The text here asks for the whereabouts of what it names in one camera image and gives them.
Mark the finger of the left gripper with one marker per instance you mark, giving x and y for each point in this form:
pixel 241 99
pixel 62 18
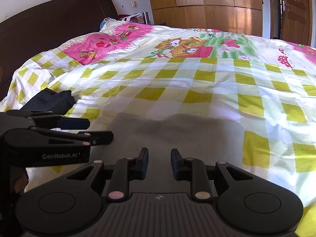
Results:
pixel 46 120
pixel 40 137

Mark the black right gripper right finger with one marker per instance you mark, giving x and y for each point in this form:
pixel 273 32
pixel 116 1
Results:
pixel 193 171

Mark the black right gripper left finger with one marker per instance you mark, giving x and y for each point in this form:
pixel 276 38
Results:
pixel 123 171

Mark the light grey pants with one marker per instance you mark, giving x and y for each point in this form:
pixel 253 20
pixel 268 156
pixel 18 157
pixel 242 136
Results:
pixel 207 139

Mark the folded black garment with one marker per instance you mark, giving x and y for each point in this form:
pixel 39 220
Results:
pixel 49 100

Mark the dark wooden headboard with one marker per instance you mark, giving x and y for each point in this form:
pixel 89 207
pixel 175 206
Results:
pixel 46 26

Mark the silver cup on nightstand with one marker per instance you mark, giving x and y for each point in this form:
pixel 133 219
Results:
pixel 146 18

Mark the wooden wardrobe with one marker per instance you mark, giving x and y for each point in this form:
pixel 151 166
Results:
pixel 237 16

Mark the brown wooden door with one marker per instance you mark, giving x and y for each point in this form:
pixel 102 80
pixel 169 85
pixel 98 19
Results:
pixel 292 20

